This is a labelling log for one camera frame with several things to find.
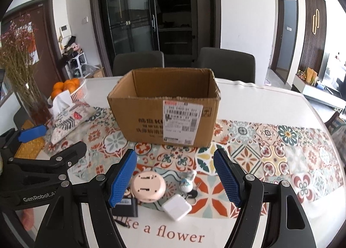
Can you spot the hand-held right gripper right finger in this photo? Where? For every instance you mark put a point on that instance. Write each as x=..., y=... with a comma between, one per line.
x=228, y=180

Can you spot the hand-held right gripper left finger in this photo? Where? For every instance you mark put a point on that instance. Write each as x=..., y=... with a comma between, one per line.
x=121, y=180

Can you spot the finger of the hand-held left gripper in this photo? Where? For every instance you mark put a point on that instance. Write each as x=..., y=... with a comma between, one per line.
x=32, y=132
x=54, y=163

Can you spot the pink round gadget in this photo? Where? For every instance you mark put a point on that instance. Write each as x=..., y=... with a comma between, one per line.
x=148, y=187

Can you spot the brown cardboard box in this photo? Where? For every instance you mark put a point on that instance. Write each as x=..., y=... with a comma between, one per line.
x=140, y=118

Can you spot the person's left hand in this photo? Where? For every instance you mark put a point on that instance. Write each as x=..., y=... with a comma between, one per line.
x=29, y=219

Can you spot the yellow woven basket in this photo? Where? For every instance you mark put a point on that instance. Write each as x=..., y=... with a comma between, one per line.
x=29, y=148

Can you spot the glass vase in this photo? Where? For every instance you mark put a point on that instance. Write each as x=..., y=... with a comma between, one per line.
x=35, y=107

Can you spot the floral fabric tissue box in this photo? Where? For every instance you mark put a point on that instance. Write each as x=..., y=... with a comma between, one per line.
x=70, y=121

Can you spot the orange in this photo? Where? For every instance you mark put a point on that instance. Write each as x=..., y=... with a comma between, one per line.
x=58, y=86
x=76, y=82
x=56, y=94
x=69, y=85

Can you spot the patterned tile table runner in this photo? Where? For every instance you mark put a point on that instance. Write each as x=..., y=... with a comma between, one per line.
x=270, y=156

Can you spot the white cube charger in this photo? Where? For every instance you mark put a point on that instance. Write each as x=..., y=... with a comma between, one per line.
x=175, y=207

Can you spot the white fruit basket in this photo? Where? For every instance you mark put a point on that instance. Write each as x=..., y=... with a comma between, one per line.
x=79, y=92

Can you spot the dried flower bunch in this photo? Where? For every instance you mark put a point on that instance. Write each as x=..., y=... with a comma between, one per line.
x=19, y=56

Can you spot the white shoe rack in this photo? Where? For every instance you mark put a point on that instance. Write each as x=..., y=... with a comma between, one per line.
x=75, y=61

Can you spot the cardboard box on floor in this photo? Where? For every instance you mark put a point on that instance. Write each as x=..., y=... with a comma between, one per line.
x=93, y=71

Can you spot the brown entrance door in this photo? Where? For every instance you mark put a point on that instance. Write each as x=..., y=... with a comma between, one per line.
x=44, y=34

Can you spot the grey dining chair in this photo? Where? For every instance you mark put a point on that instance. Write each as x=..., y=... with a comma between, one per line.
x=137, y=63
x=225, y=64

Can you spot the dark chair with plaid cushion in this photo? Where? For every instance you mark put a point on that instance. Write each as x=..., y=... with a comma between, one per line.
x=336, y=132

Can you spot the white television stand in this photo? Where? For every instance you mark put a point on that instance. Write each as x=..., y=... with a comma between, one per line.
x=319, y=94

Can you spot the yellow gift bags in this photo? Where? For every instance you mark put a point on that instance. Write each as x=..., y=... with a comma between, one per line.
x=309, y=76

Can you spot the dark glass sliding door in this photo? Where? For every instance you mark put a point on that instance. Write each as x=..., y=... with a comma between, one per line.
x=129, y=21

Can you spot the flat screen television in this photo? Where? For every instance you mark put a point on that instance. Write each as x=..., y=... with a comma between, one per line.
x=335, y=72

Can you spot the dark framed interior door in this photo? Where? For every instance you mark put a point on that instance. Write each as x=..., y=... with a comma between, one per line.
x=283, y=37

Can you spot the white wall intercom panel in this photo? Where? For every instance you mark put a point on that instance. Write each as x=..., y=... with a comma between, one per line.
x=65, y=31

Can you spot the white light switch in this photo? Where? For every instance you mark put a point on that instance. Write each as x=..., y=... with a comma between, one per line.
x=85, y=19

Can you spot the gold wall decoration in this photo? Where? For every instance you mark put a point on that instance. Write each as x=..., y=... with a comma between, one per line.
x=316, y=21

